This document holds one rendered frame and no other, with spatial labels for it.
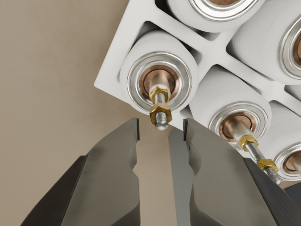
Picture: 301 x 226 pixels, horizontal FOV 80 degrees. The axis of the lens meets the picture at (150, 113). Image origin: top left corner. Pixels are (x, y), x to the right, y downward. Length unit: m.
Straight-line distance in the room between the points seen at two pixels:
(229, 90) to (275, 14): 0.09
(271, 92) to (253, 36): 0.11
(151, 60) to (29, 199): 0.81
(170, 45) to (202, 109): 0.10
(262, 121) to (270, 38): 0.10
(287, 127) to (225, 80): 0.11
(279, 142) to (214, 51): 0.16
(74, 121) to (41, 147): 0.16
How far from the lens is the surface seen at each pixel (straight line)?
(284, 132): 0.32
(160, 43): 0.21
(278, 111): 0.36
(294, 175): 0.36
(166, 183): 0.70
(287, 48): 0.24
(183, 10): 0.21
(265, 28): 0.25
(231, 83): 0.27
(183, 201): 0.38
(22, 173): 0.82
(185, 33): 0.28
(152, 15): 0.27
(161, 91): 0.18
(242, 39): 0.29
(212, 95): 0.25
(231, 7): 0.21
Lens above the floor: 0.45
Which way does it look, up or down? 61 degrees down
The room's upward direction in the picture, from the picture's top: 177 degrees counter-clockwise
